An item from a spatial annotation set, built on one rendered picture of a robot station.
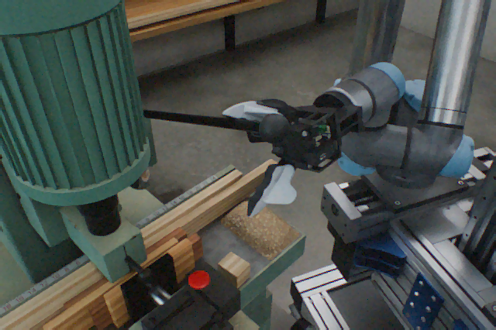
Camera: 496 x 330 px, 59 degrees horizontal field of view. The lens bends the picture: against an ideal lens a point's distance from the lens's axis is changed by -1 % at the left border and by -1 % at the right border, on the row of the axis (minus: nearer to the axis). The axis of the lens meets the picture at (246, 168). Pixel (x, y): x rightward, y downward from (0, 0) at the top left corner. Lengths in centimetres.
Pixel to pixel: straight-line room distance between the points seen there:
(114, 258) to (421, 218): 79
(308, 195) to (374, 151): 150
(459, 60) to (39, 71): 62
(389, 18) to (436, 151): 28
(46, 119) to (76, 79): 5
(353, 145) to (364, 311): 93
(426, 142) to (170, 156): 190
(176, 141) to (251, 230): 184
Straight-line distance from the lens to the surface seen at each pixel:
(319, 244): 204
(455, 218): 124
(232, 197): 89
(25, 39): 46
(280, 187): 61
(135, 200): 110
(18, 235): 89
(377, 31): 93
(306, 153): 59
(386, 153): 78
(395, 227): 117
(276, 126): 48
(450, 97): 79
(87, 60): 48
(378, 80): 73
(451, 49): 80
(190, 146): 257
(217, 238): 85
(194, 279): 64
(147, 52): 332
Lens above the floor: 154
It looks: 40 degrees down
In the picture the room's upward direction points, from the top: straight up
